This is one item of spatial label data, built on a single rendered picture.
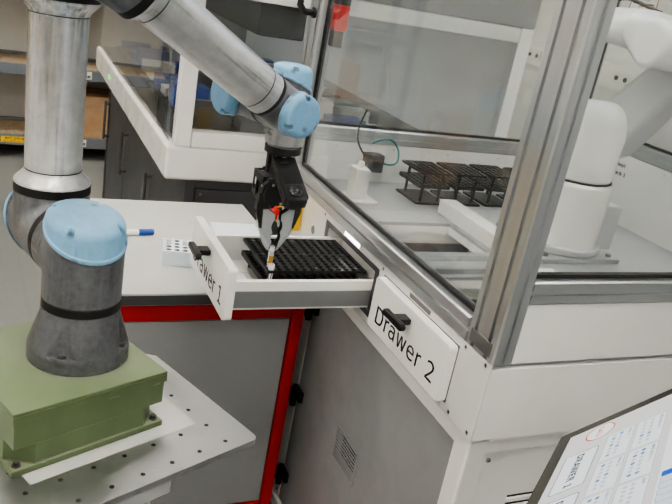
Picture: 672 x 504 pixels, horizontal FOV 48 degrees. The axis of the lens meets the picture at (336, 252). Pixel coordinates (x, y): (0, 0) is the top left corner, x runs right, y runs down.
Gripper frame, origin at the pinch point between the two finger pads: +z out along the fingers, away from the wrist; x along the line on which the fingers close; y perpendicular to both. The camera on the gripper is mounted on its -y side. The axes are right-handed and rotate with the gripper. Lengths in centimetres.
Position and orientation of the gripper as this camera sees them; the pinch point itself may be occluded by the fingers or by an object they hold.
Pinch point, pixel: (273, 245)
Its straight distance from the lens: 150.5
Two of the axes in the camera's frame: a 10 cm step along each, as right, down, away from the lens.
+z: -1.6, 9.2, 3.6
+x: -9.1, 0.0, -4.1
